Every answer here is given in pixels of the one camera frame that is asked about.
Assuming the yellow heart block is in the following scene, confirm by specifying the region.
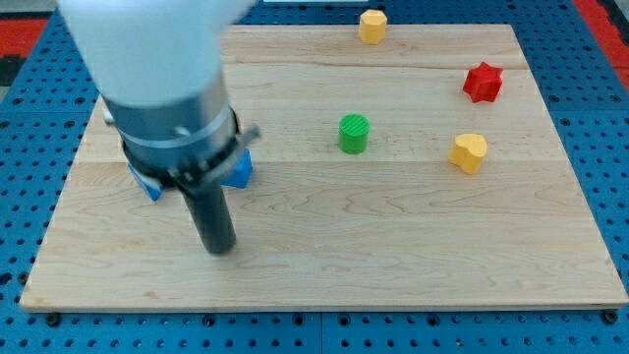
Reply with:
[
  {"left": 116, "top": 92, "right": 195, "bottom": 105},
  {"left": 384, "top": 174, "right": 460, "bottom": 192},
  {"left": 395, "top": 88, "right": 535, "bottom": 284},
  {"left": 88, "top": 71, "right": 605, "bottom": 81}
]
[{"left": 448, "top": 133, "right": 487, "bottom": 175}]

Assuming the green cylinder block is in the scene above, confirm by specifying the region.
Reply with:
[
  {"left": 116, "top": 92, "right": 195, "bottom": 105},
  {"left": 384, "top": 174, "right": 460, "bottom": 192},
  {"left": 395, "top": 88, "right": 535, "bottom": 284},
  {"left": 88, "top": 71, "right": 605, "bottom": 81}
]
[{"left": 338, "top": 113, "right": 371, "bottom": 154}]

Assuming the yellow hexagon block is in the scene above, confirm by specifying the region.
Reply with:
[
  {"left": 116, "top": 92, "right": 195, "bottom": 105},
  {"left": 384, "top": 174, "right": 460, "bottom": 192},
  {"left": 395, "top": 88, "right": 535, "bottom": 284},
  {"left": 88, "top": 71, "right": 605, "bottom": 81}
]
[{"left": 359, "top": 9, "right": 387, "bottom": 45}]

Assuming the red star block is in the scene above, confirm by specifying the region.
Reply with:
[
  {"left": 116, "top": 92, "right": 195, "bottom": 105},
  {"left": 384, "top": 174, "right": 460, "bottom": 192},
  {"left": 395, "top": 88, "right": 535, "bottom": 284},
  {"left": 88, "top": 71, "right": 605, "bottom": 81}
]
[{"left": 463, "top": 62, "right": 503, "bottom": 103}]

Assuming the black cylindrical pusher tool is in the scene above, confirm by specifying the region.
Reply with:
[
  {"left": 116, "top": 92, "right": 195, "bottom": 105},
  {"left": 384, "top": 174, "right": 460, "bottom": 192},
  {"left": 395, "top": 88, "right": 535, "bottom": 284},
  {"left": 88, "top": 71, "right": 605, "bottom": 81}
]
[{"left": 176, "top": 181, "right": 236, "bottom": 255}]

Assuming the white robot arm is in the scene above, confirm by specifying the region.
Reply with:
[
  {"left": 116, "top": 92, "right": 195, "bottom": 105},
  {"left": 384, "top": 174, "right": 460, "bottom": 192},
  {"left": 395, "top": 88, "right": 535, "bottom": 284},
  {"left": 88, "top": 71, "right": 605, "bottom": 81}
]
[{"left": 58, "top": 0, "right": 258, "bottom": 191}]

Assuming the wooden board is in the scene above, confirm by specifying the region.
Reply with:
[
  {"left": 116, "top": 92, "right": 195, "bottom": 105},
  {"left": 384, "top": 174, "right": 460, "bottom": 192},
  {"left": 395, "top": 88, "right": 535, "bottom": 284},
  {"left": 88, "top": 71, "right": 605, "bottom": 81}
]
[{"left": 21, "top": 25, "right": 628, "bottom": 313}]

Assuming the blue cube block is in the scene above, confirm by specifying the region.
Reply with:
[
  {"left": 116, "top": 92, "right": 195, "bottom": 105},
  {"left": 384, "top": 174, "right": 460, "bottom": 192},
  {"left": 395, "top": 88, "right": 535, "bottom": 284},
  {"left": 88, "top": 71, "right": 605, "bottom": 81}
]
[{"left": 221, "top": 148, "right": 254, "bottom": 189}]

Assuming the blue triangle block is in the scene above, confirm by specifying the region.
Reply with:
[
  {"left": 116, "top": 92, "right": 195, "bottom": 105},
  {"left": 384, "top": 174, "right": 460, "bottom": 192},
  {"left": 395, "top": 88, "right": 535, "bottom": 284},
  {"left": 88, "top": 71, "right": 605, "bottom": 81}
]
[{"left": 127, "top": 162, "right": 164, "bottom": 202}]

